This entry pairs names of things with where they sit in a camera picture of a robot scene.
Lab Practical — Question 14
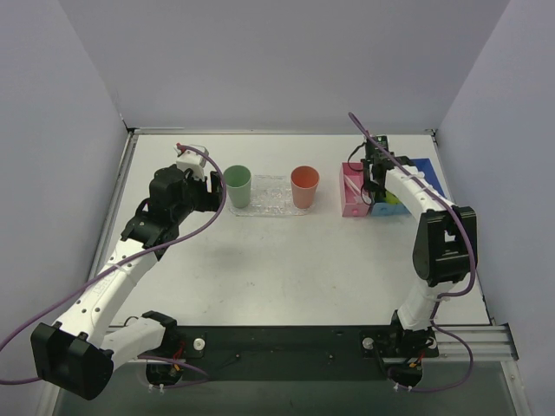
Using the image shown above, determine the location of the orange plastic cup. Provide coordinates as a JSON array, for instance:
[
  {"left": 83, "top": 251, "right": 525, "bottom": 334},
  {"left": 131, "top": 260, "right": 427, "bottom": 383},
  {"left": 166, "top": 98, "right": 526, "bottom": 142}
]
[{"left": 291, "top": 166, "right": 320, "bottom": 209}]

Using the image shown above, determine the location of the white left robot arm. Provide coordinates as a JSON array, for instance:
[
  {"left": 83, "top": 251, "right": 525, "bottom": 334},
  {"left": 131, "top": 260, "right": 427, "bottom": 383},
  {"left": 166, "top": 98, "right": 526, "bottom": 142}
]
[{"left": 30, "top": 165, "right": 226, "bottom": 400}]

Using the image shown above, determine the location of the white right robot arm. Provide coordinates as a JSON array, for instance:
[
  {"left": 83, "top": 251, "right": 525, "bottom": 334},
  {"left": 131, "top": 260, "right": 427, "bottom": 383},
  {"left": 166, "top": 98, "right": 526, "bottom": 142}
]
[{"left": 361, "top": 136, "right": 477, "bottom": 332}]

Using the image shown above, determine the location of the large clear textured tray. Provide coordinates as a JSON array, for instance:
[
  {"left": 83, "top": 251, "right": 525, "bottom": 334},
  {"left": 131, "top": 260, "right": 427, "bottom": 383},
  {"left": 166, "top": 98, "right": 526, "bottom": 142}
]
[{"left": 228, "top": 176, "right": 316, "bottom": 218}]

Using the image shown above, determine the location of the green plastic cup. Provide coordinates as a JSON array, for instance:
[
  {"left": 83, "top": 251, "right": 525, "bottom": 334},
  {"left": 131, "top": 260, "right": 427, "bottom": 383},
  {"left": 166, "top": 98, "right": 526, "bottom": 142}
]
[{"left": 224, "top": 165, "right": 251, "bottom": 209}]

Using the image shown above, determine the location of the pink organizer box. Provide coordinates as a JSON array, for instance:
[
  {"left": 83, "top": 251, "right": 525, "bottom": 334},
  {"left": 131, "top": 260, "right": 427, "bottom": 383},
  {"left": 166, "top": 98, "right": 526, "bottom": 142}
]
[{"left": 339, "top": 162, "right": 371, "bottom": 218}]

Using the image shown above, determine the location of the light blue organizer box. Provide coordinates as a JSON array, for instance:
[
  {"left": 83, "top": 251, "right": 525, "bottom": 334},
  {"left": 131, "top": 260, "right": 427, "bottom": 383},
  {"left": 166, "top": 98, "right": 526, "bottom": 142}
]
[{"left": 369, "top": 191, "right": 409, "bottom": 217}]

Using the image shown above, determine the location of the dark blue organizer box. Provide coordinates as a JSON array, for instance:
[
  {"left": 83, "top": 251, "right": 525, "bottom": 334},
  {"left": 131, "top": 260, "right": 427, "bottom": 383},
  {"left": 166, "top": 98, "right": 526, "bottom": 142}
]
[{"left": 412, "top": 158, "right": 445, "bottom": 198}]

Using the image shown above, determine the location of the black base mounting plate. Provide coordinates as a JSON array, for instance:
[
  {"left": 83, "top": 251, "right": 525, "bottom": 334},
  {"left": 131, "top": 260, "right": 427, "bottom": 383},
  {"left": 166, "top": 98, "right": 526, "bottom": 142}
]
[{"left": 146, "top": 325, "right": 439, "bottom": 385}]

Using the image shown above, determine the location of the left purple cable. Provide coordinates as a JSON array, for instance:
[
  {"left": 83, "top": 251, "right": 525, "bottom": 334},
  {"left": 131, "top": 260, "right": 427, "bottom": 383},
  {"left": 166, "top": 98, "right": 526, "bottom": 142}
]
[{"left": 0, "top": 145, "right": 227, "bottom": 389}]

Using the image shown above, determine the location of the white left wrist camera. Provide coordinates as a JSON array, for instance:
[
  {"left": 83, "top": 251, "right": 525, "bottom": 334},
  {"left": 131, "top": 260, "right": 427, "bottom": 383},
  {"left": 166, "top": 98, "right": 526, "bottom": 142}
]
[{"left": 174, "top": 143, "right": 207, "bottom": 180}]

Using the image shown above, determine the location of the aluminium rail frame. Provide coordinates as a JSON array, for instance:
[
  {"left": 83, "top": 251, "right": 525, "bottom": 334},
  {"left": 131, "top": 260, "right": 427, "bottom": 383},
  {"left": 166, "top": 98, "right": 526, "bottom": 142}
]
[{"left": 428, "top": 324, "right": 519, "bottom": 362}]

